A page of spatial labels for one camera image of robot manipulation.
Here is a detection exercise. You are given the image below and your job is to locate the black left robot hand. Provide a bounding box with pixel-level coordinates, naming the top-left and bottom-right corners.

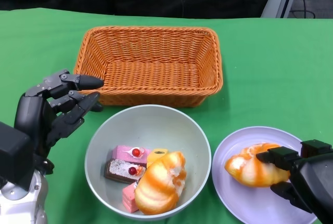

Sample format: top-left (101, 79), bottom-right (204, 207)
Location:
top-left (14, 68), bottom-right (105, 157)

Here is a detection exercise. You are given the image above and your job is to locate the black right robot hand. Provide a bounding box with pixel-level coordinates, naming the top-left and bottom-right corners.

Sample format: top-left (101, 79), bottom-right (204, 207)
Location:
top-left (256, 139), bottom-right (333, 224)

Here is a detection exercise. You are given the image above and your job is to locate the orange striped bread roll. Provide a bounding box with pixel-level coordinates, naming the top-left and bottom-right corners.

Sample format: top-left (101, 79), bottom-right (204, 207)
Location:
top-left (224, 142), bottom-right (291, 188)
top-left (134, 151), bottom-right (187, 216)

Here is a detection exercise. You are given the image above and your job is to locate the grey-green bowl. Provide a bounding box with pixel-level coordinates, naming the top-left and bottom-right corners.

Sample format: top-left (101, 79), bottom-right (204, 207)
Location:
top-left (84, 104), bottom-right (212, 221)

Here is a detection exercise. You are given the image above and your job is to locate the magenta cake with cherry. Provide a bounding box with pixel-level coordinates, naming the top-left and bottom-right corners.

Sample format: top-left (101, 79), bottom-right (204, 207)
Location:
top-left (111, 144), bottom-right (152, 168)

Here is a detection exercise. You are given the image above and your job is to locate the chocolate cake with cherry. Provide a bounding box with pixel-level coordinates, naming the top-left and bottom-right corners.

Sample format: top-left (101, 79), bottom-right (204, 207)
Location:
top-left (104, 158), bottom-right (147, 185)

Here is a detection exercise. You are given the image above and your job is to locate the orange wicker basket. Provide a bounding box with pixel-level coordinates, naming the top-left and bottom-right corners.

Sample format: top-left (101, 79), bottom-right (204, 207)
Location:
top-left (73, 25), bottom-right (224, 108)

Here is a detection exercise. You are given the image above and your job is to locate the light pink layered cake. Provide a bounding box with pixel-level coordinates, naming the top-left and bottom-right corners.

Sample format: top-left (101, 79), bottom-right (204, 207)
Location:
top-left (121, 181), bottom-right (143, 214)

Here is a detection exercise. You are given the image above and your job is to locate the yellow layered cake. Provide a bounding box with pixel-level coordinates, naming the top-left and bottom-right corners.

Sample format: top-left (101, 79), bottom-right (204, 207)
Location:
top-left (146, 148), bottom-right (171, 169)

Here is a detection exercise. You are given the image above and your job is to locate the green tablecloth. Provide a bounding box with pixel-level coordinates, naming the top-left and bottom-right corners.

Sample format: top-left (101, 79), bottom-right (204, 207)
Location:
top-left (0, 7), bottom-right (333, 224)

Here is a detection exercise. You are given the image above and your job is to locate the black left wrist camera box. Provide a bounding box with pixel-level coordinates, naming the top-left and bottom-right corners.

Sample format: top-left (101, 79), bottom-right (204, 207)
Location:
top-left (0, 121), bottom-right (34, 192)

